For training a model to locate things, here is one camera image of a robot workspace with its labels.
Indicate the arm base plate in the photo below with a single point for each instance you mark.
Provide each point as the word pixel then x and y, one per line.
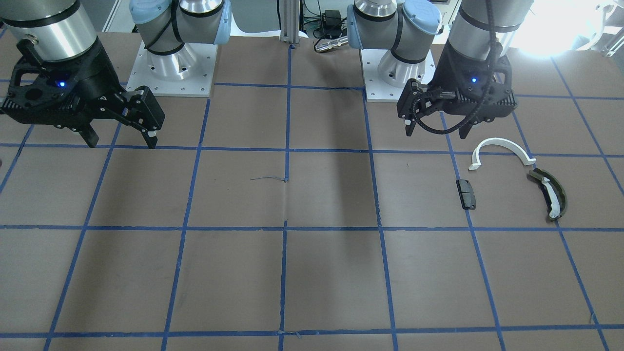
pixel 188 73
pixel 385 76

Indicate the black brake pad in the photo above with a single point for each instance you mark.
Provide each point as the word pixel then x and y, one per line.
pixel 466 194

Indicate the silver cylindrical connector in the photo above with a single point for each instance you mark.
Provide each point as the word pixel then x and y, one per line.
pixel 325 45

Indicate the black power adapter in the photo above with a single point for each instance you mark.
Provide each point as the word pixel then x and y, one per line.
pixel 331 19

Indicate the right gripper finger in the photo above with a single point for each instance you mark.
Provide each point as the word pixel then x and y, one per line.
pixel 88 134
pixel 149 135

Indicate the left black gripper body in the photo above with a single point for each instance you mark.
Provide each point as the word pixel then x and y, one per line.
pixel 444 73

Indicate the aluminium frame post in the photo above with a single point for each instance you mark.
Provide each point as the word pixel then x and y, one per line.
pixel 289 21

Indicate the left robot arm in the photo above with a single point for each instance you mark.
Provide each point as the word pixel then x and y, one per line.
pixel 408 29

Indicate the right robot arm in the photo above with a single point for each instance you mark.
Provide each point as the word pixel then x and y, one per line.
pixel 64 29

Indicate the green brake shoe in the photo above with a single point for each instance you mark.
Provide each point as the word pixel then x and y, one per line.
pixel 553 191

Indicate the white curved plastic arc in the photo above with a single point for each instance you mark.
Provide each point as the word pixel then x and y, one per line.
pixel 502 142

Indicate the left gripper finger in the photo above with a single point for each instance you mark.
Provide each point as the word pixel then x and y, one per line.
pixel 410 124
pixel 465 129

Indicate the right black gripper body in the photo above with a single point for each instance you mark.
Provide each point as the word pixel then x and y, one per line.
pixel 91 84

